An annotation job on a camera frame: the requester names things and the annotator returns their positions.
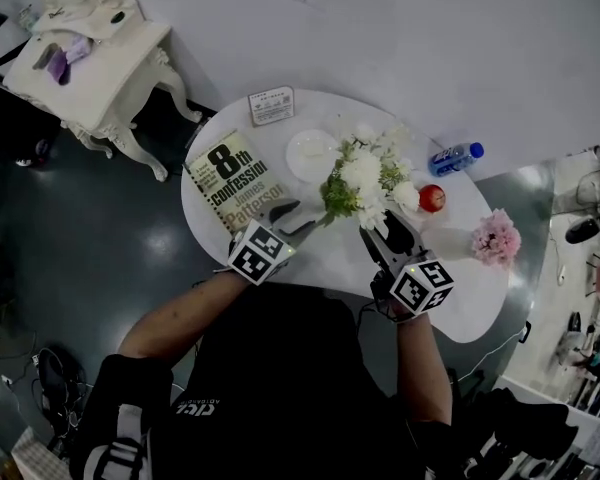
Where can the beige paperback book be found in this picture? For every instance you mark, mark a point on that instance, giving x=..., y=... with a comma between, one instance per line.
x=230, y=178

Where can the small white sign card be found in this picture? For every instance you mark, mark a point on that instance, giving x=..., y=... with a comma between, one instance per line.
x=271, y=105

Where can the black device on floor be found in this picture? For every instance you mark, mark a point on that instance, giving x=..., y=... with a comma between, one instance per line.
x=526, y=333

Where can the purple cloth item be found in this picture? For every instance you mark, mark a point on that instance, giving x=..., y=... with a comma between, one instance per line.
x=65, y=60

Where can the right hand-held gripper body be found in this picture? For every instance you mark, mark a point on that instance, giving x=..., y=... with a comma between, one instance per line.
x=420, y=283

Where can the black chair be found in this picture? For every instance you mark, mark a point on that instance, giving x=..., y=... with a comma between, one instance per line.
x=0, y=68

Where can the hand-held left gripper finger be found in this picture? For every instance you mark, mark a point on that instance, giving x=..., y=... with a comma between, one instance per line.
x=280, y=213
x=297, y=230

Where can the person's black shirt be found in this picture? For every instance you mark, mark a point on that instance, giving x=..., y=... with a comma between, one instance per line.
x=280, y=393

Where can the black cloth heap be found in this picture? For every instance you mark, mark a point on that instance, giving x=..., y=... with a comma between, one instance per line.
x=520, y=418

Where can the person's left forearm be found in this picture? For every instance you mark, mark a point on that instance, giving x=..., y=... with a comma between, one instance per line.
x=180, y=313

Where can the white curved table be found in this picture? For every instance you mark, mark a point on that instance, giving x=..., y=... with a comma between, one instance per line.
x=455, y=308

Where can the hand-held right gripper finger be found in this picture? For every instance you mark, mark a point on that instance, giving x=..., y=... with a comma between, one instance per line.
x=377, y=245
x=405, y=233

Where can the person's right forearm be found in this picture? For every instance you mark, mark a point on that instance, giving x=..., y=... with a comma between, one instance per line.
x=422, y=368

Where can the white flowers with green leaves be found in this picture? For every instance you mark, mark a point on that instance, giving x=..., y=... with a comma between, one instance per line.
x=370, y=173

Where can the pink flowers bunch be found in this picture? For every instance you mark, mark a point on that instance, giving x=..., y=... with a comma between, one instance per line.
x=495, y=238

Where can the white woven box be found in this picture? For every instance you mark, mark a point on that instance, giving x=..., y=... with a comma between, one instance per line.
x=37, y=455

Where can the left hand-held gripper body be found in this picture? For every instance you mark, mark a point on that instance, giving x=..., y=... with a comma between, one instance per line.
x=257, y=258

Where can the blue-capped water bottle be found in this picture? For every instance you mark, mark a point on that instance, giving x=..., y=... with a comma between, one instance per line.
x=455, y=158

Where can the white shoe rack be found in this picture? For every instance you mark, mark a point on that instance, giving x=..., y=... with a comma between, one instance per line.
x=555, y=458

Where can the red apple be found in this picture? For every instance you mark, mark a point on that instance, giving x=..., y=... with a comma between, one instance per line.
x=432, y=198

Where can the white ornate dressing table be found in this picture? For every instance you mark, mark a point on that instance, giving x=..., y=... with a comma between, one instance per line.
x=100, y=83

